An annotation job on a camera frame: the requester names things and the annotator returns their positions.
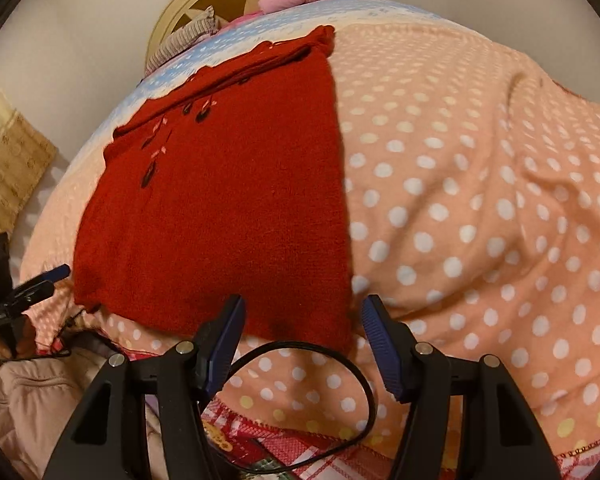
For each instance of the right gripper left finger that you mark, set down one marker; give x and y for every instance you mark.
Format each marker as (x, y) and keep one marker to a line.
(105, 438)

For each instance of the cream wooden headboard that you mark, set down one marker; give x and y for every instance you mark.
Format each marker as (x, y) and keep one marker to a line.
(205, 5)

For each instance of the pink blue dotted bedsheet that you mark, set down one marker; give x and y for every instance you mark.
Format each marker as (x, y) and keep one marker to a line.
(473, 186)

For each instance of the pink quilted jacket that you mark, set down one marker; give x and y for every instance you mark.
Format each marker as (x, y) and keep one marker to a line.
(37, 398)

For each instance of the striped grey pillow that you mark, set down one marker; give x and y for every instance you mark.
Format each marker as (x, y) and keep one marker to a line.
(204, 25)

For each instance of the red knitted sweater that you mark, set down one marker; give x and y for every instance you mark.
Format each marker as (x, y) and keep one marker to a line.
(231, 184)

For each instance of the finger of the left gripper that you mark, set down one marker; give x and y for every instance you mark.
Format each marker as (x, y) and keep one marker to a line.
(56, 275)

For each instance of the red plaid blanket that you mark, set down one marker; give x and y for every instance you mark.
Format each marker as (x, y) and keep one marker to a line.
(252, 445)

